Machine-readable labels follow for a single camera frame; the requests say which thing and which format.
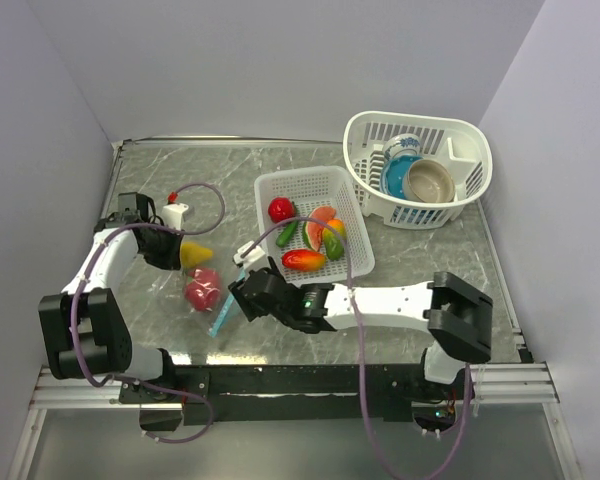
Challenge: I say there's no yellow fake fruit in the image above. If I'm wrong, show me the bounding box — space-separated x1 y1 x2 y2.
179 241 214 269

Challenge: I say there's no orange red fake fruit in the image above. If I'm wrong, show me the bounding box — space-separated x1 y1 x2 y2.
281 249 327 272

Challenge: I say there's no clear zip top bag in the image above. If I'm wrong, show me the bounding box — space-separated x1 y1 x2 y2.
182 266 237 338

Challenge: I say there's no green fake pepper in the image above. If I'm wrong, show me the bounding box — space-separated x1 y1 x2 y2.
276 221 299 248

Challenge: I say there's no fake watermelon slice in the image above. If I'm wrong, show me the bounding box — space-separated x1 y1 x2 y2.
302 205 336 252

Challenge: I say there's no red fake pepper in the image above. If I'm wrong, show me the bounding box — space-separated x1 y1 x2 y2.
267 197 295 224

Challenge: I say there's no orange green fake mango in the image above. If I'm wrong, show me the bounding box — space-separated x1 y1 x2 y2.
322 218 347 261

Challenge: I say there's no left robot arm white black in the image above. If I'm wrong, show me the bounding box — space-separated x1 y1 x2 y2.
38 192 183 402

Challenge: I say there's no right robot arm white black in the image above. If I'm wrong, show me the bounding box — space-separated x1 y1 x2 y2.
229 267 493 399

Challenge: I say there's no white perforated flat basket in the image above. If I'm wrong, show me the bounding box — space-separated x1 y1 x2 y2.
253 165 376 287

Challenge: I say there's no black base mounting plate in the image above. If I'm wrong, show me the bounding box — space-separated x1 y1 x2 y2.
117 363 476 432

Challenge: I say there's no blue plate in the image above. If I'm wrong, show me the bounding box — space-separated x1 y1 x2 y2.
380 155 422 200

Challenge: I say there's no white dish rack basket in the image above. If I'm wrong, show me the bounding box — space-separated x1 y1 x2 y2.
343 111 493 230

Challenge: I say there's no beige bowl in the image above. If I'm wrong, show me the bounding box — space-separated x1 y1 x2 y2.
403 159 455 204

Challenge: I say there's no blue white patterned cup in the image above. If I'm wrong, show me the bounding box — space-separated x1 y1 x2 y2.
383 133 422 160

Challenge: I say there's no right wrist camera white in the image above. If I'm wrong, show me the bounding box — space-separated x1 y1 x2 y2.
233 241 269 274

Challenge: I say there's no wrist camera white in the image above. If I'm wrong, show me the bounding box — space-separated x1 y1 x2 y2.
233 241 269 274
159 191 192 230

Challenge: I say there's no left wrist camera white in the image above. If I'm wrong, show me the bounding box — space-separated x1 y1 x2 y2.
159 191 192 230

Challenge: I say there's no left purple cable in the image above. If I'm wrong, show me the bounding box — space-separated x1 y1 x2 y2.
72 181 227 445

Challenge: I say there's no aluminium rail frame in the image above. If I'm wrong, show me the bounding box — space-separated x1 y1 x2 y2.
7 363 583 479

